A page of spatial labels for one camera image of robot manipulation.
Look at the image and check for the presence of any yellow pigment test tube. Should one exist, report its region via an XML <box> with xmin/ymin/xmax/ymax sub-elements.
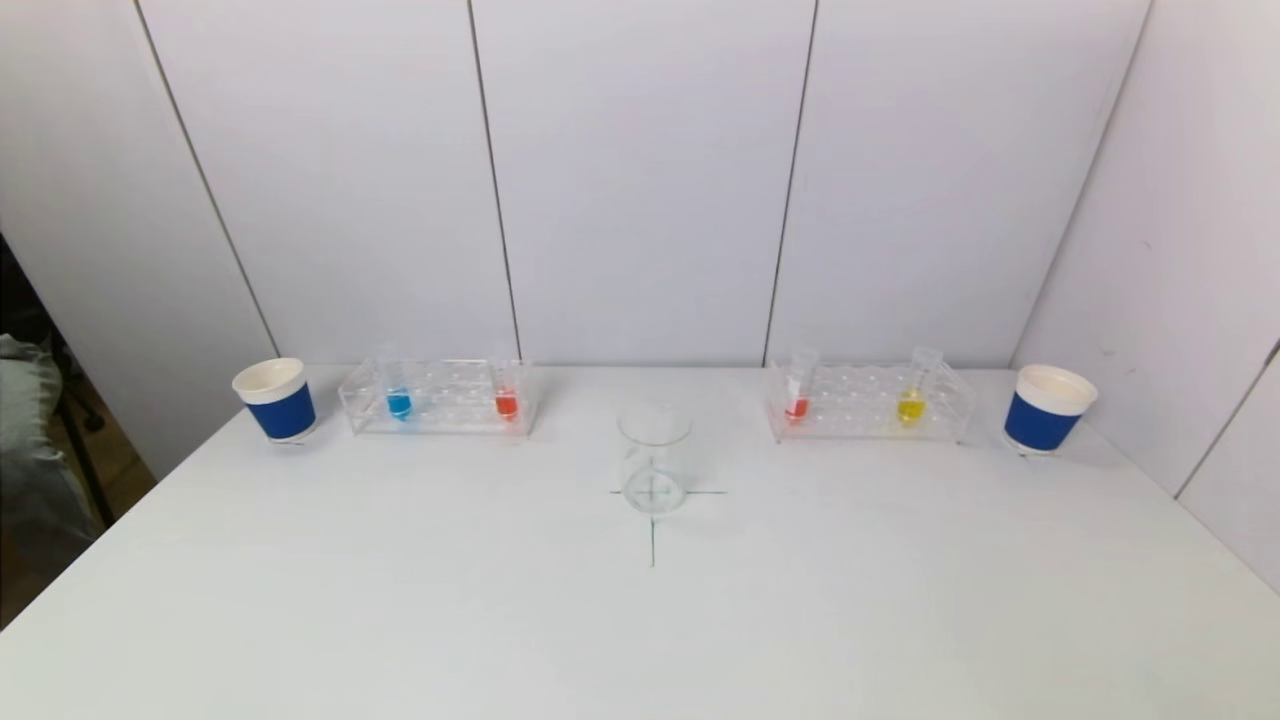
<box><xmin>896</xmin><ymin>345</ymin><xmax>946</xmax><ymax>429</ymax></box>

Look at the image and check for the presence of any clear glass beaker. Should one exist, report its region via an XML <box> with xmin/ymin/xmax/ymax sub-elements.
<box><xmin>616</xmin><ymin>401</ymin><xmax>694</xmax><ymax>519</ymax></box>

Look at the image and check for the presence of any blue white paper cup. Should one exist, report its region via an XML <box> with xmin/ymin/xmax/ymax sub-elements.
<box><xmin>1003</xmin><ymin>364</ymin><xmax>1099</xmax><ymax>458</ymax></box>
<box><xmin>232</xmin><ymin>358</ymin><xmax>318</xmax><ymax>445</ymax></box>

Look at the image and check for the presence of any person in grey clothing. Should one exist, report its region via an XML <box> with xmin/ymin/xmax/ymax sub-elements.
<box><xmin>0</xmin><ymin>334</ymin><xmax>103</xmax><ymax>603</ymax></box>

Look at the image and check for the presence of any blue pigment test tube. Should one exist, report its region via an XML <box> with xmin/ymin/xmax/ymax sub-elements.
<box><xmin>377</xmin><ymin>344</ymin><xmax>415</xmax><ymax>423</ymax></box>

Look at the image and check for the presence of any clear acrylic test tube rack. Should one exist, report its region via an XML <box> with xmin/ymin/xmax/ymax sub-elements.
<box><xmin>765</xmin><ymin>359</ymin><xmax>978</xmax><ymax>446</ymax></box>
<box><xmin>338</xmin><ymin>357</ymin><xmax>539</xmax><ymax>438</ymax></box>

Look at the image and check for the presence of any red pigment test tube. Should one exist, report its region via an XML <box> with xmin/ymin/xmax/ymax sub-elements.
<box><xmin>784</xmin><ymin>346</ymin><xmax>822</xmax><ymax>424</ymax></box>
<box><xmin>489</xmin><ymin>347</ymin><xmax>522</xmax><ymax>423</ymax></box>

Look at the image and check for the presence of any black metal stand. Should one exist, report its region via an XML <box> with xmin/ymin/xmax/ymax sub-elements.
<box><xmin>50</xmin><ymin>335</ymin><xmax>117</xmax><ymax>529</ymax></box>

